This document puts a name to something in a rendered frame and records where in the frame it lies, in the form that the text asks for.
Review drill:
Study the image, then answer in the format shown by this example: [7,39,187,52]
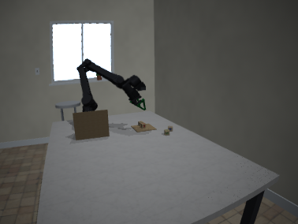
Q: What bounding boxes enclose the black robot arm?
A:
[76,58,146,112]

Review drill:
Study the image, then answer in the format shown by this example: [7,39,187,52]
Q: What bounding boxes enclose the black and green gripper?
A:
[126,89,146,110]

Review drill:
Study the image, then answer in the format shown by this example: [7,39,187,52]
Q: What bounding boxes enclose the tan mat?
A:
[131,124,156,132]

